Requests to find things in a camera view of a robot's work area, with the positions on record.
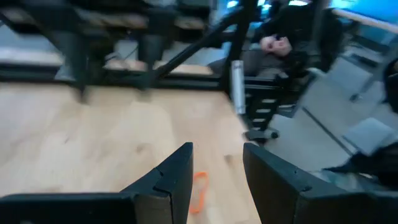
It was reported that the orange rubber band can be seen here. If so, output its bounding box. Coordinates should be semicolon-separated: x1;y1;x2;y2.
188;170;210;215

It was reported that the silver metal cylinder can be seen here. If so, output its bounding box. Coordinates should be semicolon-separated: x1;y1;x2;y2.
230;60;247;116

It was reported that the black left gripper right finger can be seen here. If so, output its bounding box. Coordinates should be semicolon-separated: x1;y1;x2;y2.
243;142;398;224

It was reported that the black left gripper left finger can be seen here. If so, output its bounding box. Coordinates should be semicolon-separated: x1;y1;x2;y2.
0;142;194;224

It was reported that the person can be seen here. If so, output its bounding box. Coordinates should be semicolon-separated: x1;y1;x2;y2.
208;0;346;78

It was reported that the person's hand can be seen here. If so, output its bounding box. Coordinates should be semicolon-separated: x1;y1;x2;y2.
260;34;279;54
275;36;294;58

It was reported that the white printed cardboard box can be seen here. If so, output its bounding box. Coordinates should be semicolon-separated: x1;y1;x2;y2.
341;117;397;156

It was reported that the black aluminium table frame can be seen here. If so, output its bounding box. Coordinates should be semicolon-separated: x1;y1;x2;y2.
0;0;312;144

